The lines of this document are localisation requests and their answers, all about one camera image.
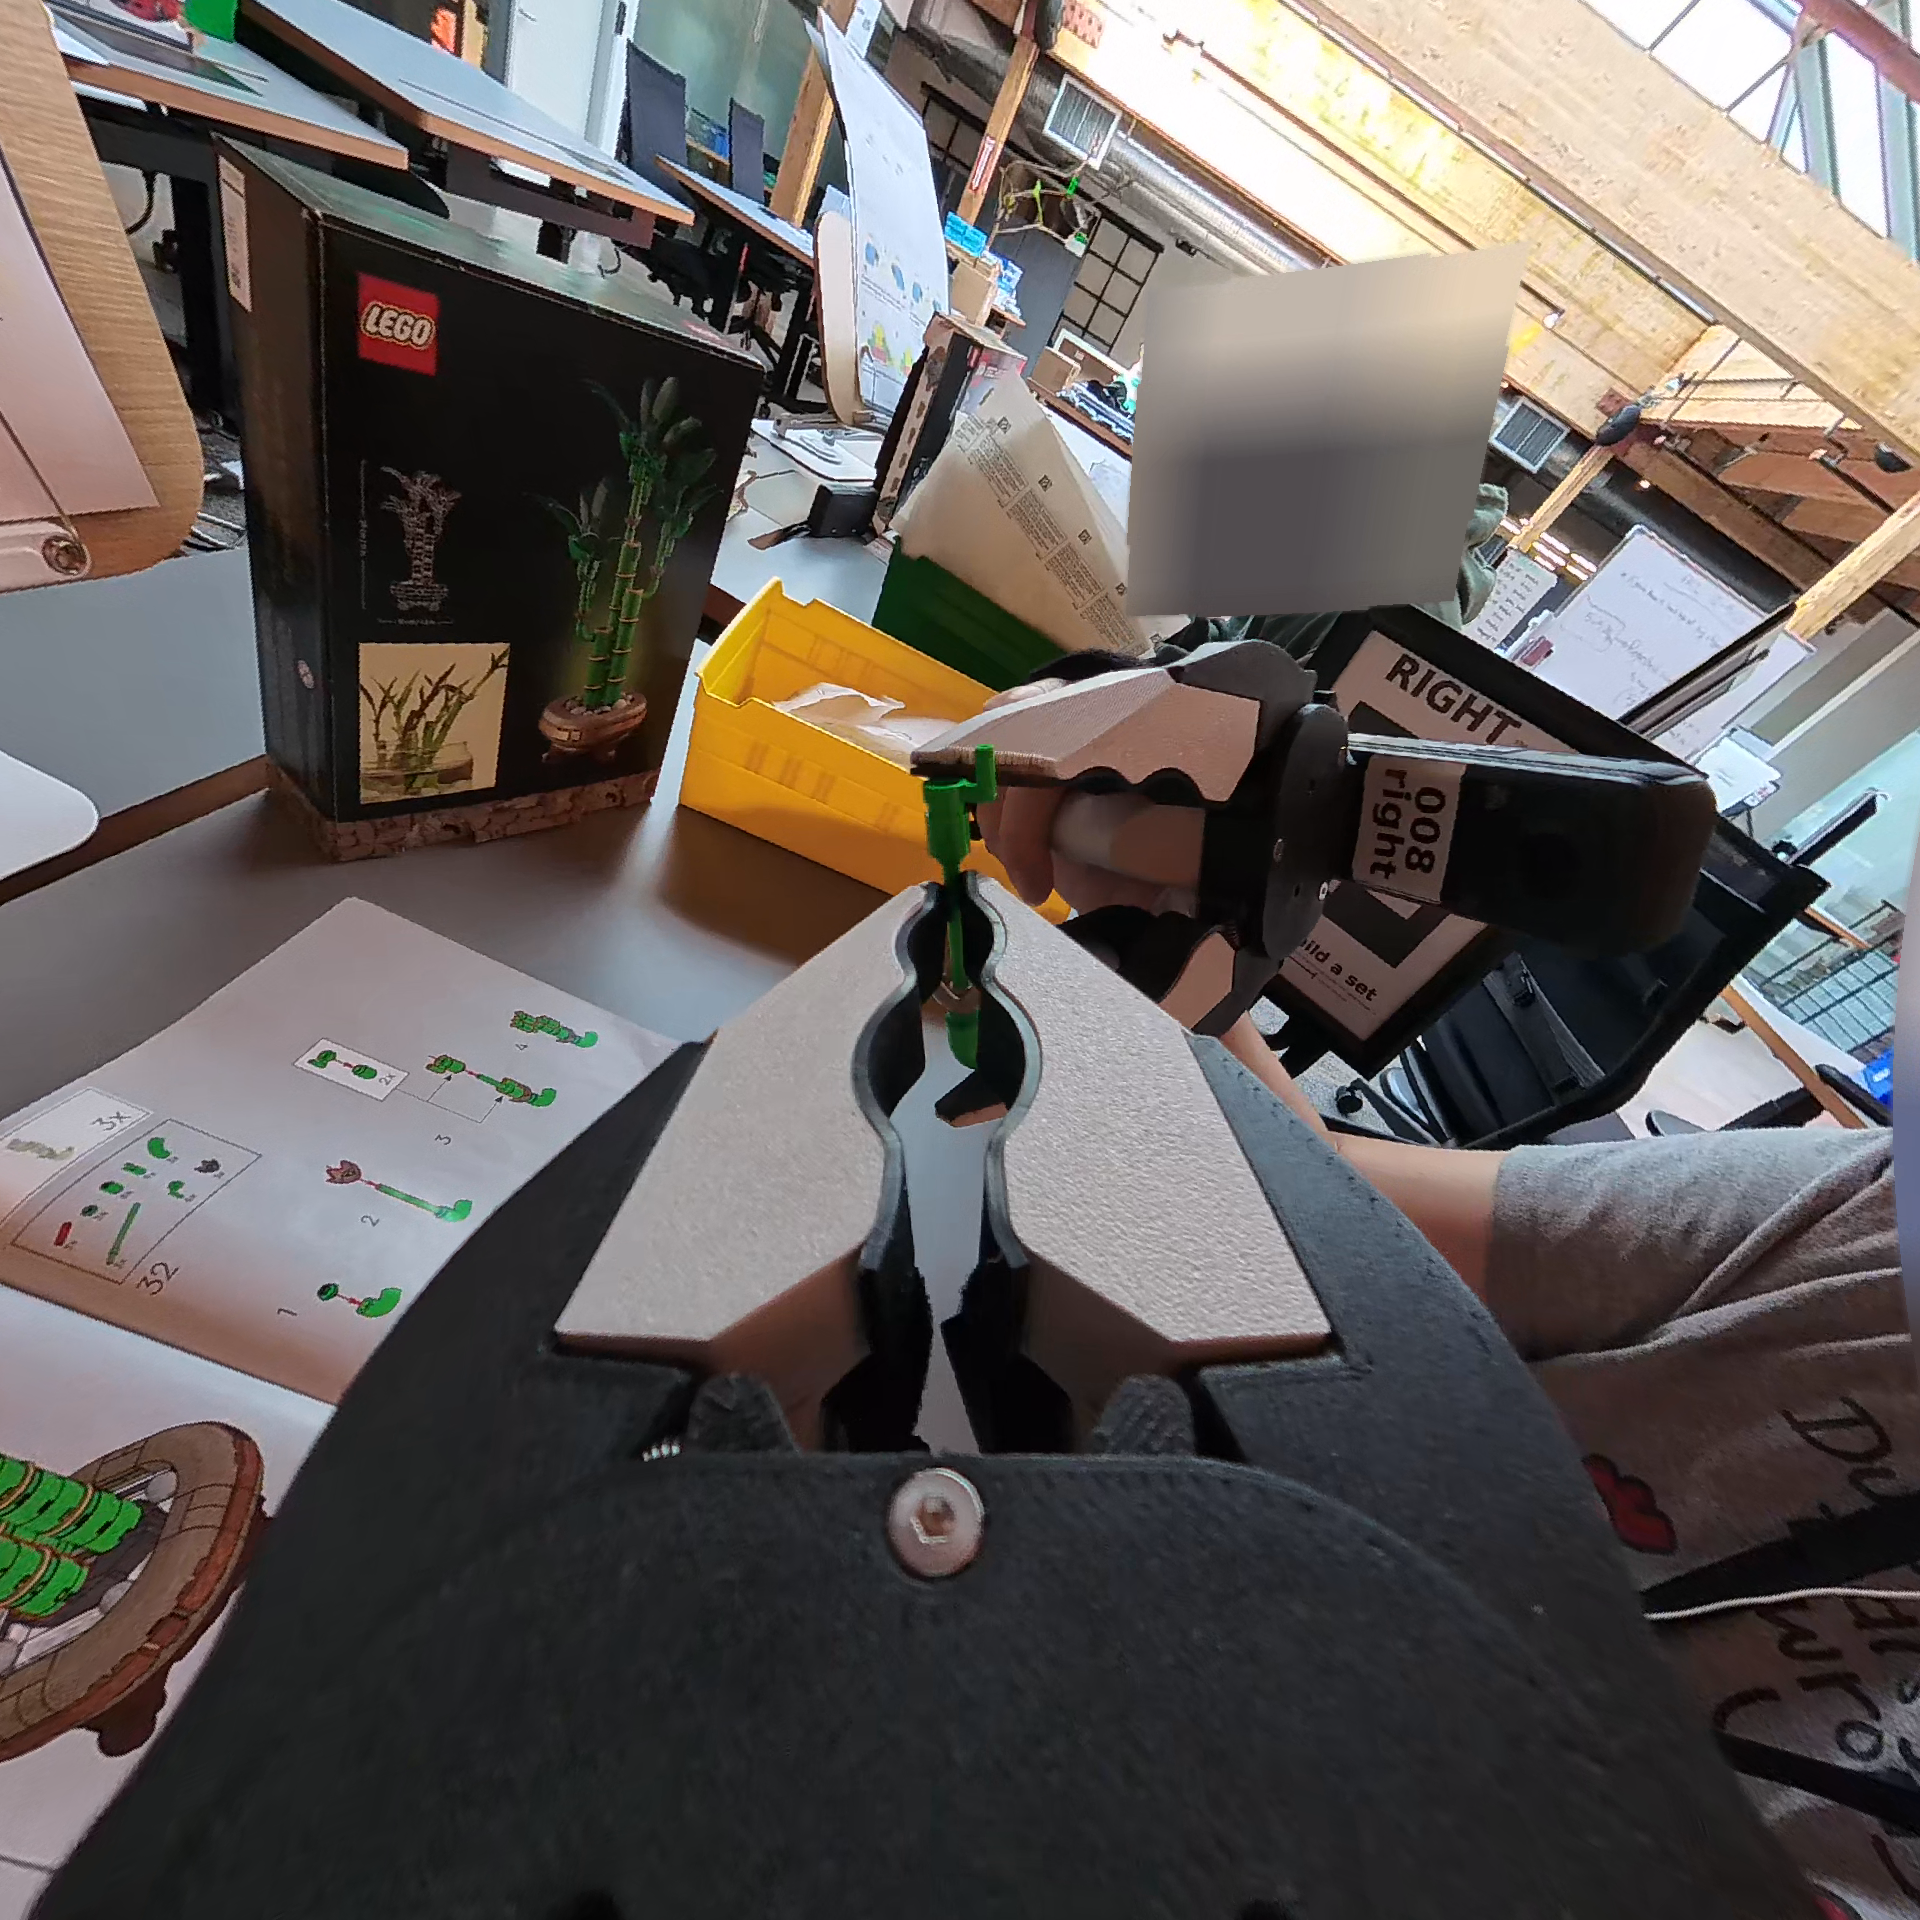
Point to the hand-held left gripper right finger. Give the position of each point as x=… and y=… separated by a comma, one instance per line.
x=1154, y=1185

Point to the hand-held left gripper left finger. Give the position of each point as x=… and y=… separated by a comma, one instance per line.
x=721, y=1185

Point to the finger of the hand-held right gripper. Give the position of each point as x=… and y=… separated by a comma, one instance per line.
x=1124, y=845
x=1109, y=729

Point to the green lego stem assembly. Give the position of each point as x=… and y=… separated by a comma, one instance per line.
x=948, y=841

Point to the person's right forearm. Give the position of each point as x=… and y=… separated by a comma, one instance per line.
x=1394, y=1214

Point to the lego instruction booklet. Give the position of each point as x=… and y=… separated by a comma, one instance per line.
x=224, y=1202

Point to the black lego box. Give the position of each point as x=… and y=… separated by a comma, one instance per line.
x=494, y=451

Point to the person's right hand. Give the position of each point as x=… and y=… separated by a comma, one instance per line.
x=1020, y=841

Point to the black office chair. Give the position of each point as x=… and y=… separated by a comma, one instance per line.
x=1574, y=1037

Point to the dark green crate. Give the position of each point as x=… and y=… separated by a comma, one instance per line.
x=945, y=630

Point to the large printed paper sheet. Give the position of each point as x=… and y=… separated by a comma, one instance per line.
x=1036, y=524

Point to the clear plastic bag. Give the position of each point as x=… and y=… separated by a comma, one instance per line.
x=868, y=722

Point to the whiteboard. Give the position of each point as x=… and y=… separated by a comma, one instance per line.
x=1650, y=630

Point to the yellow plastic bin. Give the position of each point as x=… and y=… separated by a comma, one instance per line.
x=780, y=780

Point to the grey printed shirt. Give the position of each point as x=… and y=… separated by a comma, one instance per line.
x=1681, y=1276

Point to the white standing poster board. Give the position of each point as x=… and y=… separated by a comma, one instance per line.
x=892, y=196

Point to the dark office chair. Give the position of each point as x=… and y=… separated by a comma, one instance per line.
x=748, y=150
x=656, y=106

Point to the white stand base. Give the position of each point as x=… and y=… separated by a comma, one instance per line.
x=37, y=819

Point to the grey office desk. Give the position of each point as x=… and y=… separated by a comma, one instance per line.
x=494, y=113
x=224, y=99

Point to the white wall vent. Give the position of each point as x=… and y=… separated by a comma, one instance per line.
x=1078, y=121

